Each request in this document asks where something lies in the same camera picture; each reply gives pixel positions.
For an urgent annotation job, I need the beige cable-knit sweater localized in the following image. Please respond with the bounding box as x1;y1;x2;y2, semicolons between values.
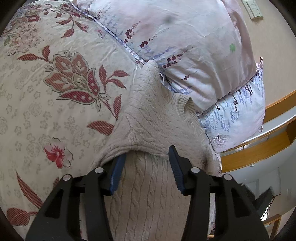
93;61;221;240

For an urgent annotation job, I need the wooden headboard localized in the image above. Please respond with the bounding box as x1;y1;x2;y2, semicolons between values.
221;91;295;173

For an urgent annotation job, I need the white lavender-print pillow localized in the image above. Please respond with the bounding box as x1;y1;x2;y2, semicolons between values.
199;58;266;153

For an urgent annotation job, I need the floral bed quilt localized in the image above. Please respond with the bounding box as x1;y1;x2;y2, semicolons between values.
1;1;139;238

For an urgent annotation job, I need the pink floral pillow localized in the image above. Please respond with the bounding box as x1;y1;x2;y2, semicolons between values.
73;1;256;111

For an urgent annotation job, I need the white wall switch panel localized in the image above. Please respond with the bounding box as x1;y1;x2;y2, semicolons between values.
242;0;263;20

